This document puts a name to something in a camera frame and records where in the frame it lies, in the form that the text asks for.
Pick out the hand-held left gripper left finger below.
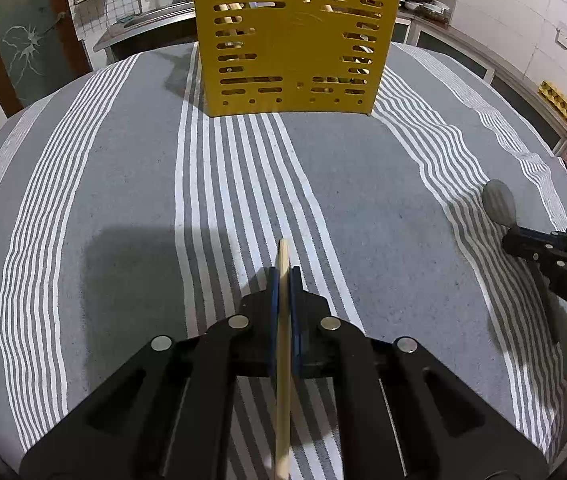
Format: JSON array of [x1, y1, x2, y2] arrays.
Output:
[[18, 267, 281, 480]]

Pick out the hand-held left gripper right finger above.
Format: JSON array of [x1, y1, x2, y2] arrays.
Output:
[[288, 267, 549, 480]]

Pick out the grey spoon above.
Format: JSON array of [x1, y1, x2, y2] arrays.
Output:
[[482, 179, 563, 345]]

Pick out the yellow perforated utensil holder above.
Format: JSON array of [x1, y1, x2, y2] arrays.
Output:
[[192, 0, 403, 118]]

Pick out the yellow egg tray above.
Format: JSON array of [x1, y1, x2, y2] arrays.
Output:
[[538, 80, 567, 123]]

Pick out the grey white striped tablecloth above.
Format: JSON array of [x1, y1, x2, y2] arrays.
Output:
[[0, 42, 567, 480]]

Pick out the pile of small bowls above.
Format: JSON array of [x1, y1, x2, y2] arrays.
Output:
[[401, 0, 451, 24]]

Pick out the stainless steel sink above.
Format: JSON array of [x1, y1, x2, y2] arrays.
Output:
[[94, 0, 199, 53]]

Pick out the brown door with frosted glass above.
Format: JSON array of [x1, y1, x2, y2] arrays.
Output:
[[0, 0, 89, 116]]

